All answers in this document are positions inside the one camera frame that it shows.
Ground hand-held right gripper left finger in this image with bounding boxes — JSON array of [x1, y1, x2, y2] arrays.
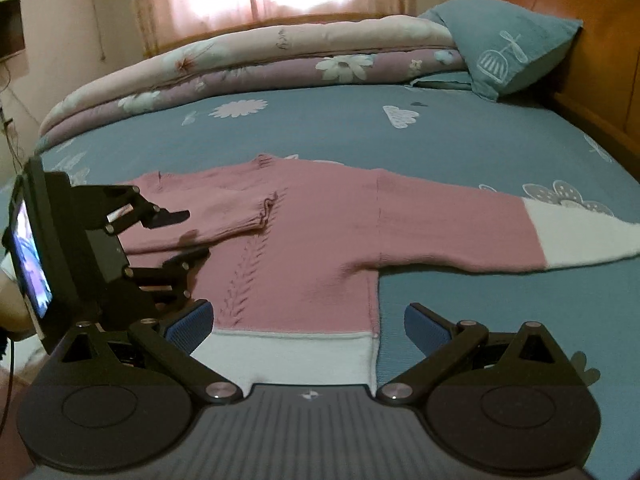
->
[[45, 300, 248, 405]]

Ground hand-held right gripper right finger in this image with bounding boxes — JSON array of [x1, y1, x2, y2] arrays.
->
[[376, 302, 583, 405]]

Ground pink window curtain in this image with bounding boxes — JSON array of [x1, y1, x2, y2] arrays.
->
[[127, 0, 418, 58]]

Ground black television cables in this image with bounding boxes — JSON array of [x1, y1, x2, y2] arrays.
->
[[0, 57, 26, 181]]

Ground blue printed pillow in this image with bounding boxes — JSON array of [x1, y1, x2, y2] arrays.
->
[[407, 0, 583, 103]]

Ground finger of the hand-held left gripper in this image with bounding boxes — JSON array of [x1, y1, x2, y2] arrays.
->
[[124, 245, 211, 312], [106, 184, 191, 234]]

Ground blue floral bed sheet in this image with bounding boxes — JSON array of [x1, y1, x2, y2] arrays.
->
[[0, 77, 640, 476]]

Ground folded floral quilt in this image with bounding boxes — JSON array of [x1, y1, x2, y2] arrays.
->
[[35, 12, 468, 156]]

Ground person's left hand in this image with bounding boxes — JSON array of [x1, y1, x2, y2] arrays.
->
[[0, 280, 31, 333]]

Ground wooden headboard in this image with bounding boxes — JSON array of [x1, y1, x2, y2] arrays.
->
[[470, 0, 640, 156]]

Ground pink and white knit sweater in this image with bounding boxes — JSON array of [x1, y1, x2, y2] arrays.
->
[[112, 152, 640, 396]]

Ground black wall television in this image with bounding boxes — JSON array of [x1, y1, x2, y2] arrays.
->
[[0, 0, 26, 58]]

